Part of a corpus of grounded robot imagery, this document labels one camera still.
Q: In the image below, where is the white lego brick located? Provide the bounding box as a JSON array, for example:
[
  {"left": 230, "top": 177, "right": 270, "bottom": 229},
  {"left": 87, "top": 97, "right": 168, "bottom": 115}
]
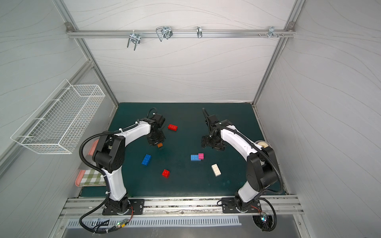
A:
[{"left": 211, "top": 164, "right": 221, "bottom": 177}]

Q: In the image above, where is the dark blue lego brick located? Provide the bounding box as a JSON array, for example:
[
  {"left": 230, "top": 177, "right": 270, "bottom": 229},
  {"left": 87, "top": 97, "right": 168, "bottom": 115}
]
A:
[{"left": 141, "top": 154, "right": 152, "bottom": 166}]

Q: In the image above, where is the green table mat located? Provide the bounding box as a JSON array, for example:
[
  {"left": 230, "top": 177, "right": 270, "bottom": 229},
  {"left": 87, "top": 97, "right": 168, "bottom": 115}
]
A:
[{"left": 109, "top": 103, "right": 264, "bottom": 197}]

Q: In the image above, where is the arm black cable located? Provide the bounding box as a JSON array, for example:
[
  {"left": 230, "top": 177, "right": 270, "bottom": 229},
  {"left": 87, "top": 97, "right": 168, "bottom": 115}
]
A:
[
  {"left": 202, "top": 107, "right": 285, "bottom": 233},
  {"left": 78, "top": 107, "right": 158, "bottom": 234}
]

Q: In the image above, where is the metal hook clamp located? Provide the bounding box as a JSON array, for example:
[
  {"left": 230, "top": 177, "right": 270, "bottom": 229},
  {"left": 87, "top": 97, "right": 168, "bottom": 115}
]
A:
[
  {"left": 155, "top": 26, "right": 173, "bottom": 42},
  {"left": 127, "top": 31, "right": 141, "bottom": 51}
]

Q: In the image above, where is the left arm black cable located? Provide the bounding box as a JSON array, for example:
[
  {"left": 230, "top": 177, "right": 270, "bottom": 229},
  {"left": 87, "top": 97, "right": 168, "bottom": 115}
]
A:
[{"left": 78, "top": 107, "right": 158, "bottom": 234}]

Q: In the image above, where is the white vent strip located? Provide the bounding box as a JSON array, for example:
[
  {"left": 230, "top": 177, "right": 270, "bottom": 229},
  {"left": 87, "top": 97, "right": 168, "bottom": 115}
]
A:
[{"left": 66, "top": 216, "right": 242, "bottom": 229}]

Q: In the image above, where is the green checkered cloth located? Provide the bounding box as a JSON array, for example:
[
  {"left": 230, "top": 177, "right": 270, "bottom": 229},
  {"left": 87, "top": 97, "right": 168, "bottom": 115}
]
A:
[{"left": 76, "top": 169, "right": 106, "bottom": 187}]

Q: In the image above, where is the light blue lego brick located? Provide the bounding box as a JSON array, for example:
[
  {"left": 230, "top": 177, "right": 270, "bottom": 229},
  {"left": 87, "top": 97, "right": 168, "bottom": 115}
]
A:
[{"left": 190, "top": 155, "right": 201, "bottom": 161}]

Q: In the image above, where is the metal hook clamp middle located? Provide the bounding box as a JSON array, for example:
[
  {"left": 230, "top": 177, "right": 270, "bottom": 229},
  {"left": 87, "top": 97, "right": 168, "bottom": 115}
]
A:
[{"left": 155, "top": 26, "right": 173, "bottom": 42}]

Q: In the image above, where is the pink tray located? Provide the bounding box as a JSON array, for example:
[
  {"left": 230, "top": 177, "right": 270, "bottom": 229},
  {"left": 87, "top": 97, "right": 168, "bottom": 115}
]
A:
[{"left": 75, "top": 139, "right": 106, "bottom": 187}]

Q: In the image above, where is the metal hook clamp left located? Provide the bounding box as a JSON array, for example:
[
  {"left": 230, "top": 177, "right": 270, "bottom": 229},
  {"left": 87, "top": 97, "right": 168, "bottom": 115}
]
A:
[{"left": 127, "top": 31, "right": 141, "bottom": 51}]

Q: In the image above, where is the metal ring clamp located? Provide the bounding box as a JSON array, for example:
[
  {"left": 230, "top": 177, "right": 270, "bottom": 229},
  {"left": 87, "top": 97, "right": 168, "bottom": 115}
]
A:
[{"left": 196, "top": 26, "right": 202, "bottom": 39}]

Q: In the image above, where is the red square lego brick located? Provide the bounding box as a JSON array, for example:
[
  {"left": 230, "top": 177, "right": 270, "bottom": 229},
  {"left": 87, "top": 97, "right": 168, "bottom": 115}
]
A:
[{"left": 162, "top": 169, "right": 170, "bottom": 179}]

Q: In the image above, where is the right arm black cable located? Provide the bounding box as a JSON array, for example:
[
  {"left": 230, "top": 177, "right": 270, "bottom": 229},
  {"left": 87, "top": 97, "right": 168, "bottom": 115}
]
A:
[{"left": 202, "top": 107, "right": 285, "bottom": 233}]

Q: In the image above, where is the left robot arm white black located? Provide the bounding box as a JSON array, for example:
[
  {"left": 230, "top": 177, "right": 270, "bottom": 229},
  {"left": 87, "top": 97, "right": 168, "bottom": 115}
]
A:
[{"left": 93, "top": 113, "right": 165, "bottom": 215}]

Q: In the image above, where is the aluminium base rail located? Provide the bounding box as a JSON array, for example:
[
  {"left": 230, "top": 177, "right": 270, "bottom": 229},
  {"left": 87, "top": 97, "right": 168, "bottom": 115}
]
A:
[{"left": 59, "top": 195, "right": 305, "bottom": 219}]

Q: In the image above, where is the white wire basket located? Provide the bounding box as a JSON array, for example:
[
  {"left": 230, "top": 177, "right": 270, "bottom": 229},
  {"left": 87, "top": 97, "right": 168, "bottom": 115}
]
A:
[{"left": 11, "top": 79, "right": 105, "bottom": 154}]

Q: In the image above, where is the red sloped lego brick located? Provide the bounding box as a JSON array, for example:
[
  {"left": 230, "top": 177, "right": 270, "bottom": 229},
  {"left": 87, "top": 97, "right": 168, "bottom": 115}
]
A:
[{"left": 168, "top": 124, "right": 178, "bottom": 131}]

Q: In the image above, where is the aluminium top crossbar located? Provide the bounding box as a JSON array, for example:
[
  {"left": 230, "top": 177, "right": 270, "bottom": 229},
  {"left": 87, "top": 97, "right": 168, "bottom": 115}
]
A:
[{"left": 67, "top": 29, "right": 296, "bottom": 39}]

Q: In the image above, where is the metal bracket clamp right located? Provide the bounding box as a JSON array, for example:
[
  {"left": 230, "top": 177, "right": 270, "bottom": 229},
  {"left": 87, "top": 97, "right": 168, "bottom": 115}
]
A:
[{"left": 258, "top": 26, "right": 284, "bottom": 38}]

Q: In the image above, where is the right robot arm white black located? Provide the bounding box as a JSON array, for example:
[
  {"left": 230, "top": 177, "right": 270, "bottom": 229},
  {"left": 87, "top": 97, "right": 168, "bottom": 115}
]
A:
[{"left": 201, "top": 108, "right": 283, "bottom": 212}]

